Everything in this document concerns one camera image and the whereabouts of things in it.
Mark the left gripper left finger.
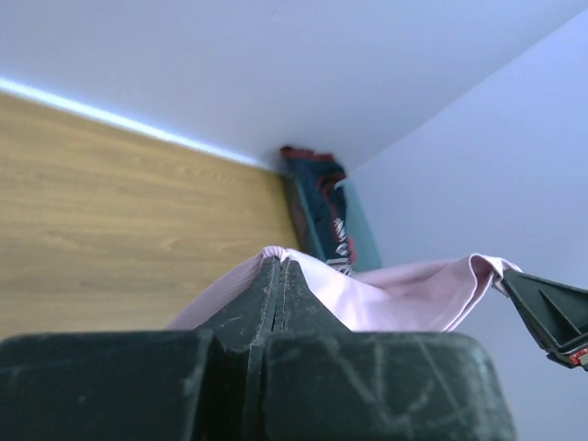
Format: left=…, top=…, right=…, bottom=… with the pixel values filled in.
left=198, top=257, right=281, bottom=352

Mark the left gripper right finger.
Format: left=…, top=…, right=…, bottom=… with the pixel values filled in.
left=274, top=258, right=350, bottom=336

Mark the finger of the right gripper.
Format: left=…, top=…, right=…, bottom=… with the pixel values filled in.
left=502, top=270, right=587, bottom=368

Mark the dark navy maroon garment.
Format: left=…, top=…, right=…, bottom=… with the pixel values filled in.
left=279, top=145, right=356, bottom=276

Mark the pink tank top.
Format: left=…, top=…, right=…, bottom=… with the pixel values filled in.
left=167, top=246, right=520, bottom=332

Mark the teal plastic basket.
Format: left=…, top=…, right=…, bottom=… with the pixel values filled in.
left=285, top=175, right=382, bottom=275

